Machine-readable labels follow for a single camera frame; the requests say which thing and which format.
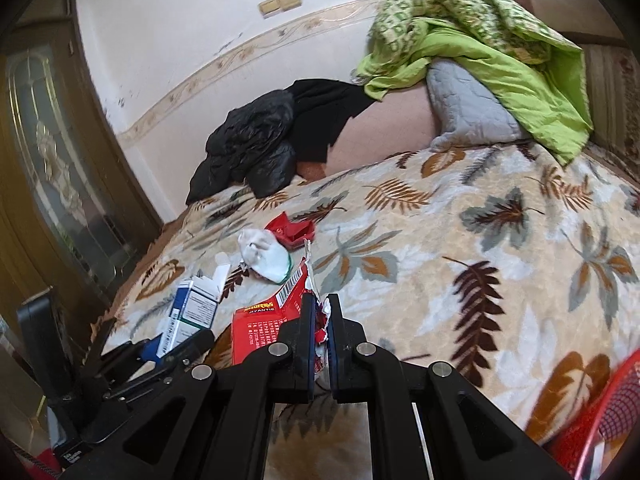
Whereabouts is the black cloth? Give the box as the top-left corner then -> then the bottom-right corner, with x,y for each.
287,78 -> 377,166

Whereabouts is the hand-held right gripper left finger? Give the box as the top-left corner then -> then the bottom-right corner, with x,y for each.
60,292 -> 321,480

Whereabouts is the brown wooden glass door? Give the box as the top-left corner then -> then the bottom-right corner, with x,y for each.
0,0 -> 163,361

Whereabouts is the leaf print blanket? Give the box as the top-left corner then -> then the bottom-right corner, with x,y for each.
97,142 -> 640,480

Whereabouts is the green quilt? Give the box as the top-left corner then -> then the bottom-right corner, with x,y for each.
354,0 -> 595,167

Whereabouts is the striped sofa cushion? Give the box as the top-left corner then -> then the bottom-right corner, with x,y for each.
582,42 -> 640,181

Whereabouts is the black puffer jacket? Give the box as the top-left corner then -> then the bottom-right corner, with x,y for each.
186,89 -> 301,206

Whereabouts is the red packet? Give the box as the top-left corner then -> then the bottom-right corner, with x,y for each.
264,212 -> 317,251

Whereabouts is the white and blue medicine box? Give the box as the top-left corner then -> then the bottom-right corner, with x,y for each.
156,264 -> 232,361

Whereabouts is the red snack wrapper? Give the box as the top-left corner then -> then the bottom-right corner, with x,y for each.
231,240 -> 335,391

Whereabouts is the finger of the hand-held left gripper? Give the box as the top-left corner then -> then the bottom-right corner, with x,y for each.
106,329 -> 218,412
99,338 -> 161,377

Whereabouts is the grey quilted pillow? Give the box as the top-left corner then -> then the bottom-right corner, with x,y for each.
426,57 -> 530,153

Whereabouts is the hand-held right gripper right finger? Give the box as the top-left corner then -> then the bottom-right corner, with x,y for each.
325,292 -> 576,480

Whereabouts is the white sock with green cuff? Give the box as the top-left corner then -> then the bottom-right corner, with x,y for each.
237,228 -> 295,283

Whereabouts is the brown fabric sofa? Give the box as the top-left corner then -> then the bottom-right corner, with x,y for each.
295,0 -> 640,186

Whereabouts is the red plastic mesh basket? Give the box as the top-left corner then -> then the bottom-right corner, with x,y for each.
545,360 -> 640,480

